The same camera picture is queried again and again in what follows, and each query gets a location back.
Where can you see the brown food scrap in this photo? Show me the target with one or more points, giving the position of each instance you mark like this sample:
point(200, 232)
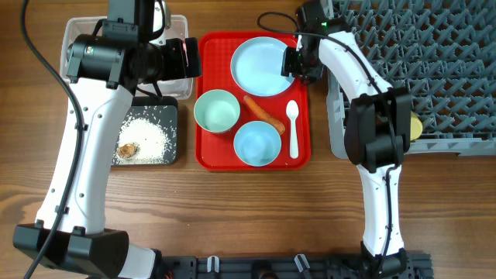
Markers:
point(127, 150)

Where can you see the black waste tray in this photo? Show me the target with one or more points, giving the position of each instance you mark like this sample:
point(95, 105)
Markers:
point(170, 116)

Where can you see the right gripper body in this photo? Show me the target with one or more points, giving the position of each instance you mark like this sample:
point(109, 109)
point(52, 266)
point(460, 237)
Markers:
point(295, 59)

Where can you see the orange carrot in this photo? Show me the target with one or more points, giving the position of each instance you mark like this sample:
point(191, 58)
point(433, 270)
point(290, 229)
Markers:
point(262, 115)

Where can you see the light blue plate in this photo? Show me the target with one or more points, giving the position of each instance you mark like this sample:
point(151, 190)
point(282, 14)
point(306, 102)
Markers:
point(256, 67)

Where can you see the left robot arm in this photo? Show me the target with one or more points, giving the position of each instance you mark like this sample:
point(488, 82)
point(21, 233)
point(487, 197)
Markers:
point(104, 71)

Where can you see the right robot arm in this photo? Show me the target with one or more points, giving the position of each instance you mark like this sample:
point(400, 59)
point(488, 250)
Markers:
point(377, 132)

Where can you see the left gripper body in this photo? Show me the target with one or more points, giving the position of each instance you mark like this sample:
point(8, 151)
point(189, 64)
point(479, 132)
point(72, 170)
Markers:
point(173, 63)

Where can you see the light blue bowl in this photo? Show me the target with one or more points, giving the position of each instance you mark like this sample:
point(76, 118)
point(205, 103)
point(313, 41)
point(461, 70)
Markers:
point(257, 143)

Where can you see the white rice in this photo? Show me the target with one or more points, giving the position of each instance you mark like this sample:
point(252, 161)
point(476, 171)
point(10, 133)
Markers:
point(151, 139)

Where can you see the clear plastic bin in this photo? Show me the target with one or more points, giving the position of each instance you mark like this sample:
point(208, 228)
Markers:
point(179, 89)

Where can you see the white plastic spoon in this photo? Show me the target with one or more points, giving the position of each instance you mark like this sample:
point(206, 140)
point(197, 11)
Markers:
point(292, 113)

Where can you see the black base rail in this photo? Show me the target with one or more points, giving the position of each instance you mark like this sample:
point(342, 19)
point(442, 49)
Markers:
point(345, 266)

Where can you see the yellow cup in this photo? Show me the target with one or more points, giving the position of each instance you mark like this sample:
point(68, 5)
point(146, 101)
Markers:
point(416, 127)

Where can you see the green bowl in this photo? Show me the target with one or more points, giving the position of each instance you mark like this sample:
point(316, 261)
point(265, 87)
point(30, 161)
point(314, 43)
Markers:
point(217, 111)

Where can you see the grey dishwasher rack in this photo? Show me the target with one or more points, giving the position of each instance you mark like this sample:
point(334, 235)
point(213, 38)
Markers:
point(443, 52)

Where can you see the red serving tray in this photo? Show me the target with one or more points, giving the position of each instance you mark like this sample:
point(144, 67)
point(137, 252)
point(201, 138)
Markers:
point(216, 152)

